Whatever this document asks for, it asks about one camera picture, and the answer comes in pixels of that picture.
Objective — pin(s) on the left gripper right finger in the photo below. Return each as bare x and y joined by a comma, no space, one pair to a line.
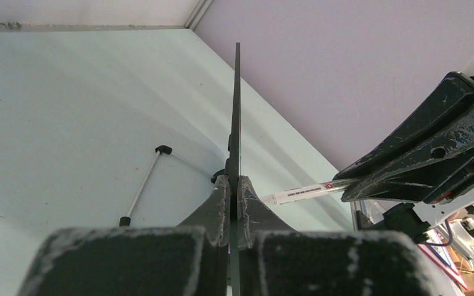
277,260

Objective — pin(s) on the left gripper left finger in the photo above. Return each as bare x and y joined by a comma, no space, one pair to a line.
188,259

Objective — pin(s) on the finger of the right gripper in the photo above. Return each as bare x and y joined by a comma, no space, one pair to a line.
436,170
453,96

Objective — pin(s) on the black white marker pen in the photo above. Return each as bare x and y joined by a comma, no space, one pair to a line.
307,192

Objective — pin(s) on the black framed whiteboard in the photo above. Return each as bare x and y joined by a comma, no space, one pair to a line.
234,173

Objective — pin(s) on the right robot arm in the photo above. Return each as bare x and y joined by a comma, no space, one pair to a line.
429,157

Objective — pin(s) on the whiteboard rear support rod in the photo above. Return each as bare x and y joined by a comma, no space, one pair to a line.
125,220

